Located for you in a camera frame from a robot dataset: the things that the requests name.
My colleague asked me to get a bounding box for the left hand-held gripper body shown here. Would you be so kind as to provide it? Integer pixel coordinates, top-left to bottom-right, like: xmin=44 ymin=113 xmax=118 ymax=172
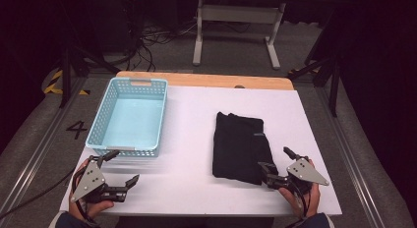
xmin=70 ymin=159 xmax=128 ymax=203

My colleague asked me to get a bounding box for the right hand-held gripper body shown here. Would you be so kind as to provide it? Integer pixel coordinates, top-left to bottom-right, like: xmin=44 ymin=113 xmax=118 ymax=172
xmin=267 ymin=156 xmax=330 ymax=194

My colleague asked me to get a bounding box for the black cloth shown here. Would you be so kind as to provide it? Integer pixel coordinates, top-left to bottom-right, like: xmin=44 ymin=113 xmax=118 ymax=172
xmin=211 ymin=111 xmax=279 ymax=187

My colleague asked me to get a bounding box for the light blue plastic basket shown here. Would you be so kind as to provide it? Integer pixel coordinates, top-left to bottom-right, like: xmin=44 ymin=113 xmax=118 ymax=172
xmin=85 ymin=77 xmax=169 ymax=158

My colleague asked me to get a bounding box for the person's left hand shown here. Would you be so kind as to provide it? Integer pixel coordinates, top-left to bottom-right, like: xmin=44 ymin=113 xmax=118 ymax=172
xmin=68 ymin=158 xmax=115 ymax=222

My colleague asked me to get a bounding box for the person's right hand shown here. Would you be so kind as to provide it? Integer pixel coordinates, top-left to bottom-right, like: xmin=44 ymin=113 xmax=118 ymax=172
xmin=278 ymin=159 xmax=322 ymax=219

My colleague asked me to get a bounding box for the white table mat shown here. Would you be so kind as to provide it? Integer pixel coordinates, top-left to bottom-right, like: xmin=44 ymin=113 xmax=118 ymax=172
xmin=59 ymin=85 xmax=343 ymax=218

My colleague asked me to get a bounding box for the yellow black hazard tape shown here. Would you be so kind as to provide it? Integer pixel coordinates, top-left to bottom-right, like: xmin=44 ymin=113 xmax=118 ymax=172
xmin=43 ymin=69 xmax=91 ymax=96

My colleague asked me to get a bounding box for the black tripod stand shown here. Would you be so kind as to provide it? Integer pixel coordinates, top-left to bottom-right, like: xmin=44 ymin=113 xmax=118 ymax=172
xmin=287 ymin=11 xmax=342 ymax=118

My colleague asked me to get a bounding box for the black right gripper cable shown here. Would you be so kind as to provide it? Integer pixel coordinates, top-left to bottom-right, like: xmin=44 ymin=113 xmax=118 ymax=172
xmin=293 ymin=183 xmax=312 ymax=220

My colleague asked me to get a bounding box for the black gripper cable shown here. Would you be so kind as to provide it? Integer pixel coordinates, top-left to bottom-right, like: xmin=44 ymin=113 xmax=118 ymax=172
xmin=293 ymin=183 xmax=312 ymax=220
xmin=0 ymin=167 xmax=87 ymax=222

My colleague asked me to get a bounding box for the aluminium floor rail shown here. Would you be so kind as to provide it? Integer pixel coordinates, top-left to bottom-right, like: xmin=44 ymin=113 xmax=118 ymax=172
xmin=0 ymin=76 xmax=89 ymax=219
xmin=314 ymin=85 xmax=386 ymax=228

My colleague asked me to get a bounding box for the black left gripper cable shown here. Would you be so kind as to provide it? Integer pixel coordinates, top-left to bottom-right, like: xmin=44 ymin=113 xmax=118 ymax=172
xmin=0 ymin=167 xmax=87 ymax=222

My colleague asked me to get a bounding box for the bundle of black floor cables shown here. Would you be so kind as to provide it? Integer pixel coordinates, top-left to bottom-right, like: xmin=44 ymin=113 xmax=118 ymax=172
xmin=103 ymin=11 xmax=200 ymax=73

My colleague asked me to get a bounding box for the white metal desk frame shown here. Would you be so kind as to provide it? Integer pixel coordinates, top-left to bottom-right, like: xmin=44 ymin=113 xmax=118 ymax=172
xmin=192 ymin=0 xmax=287 ymax=71

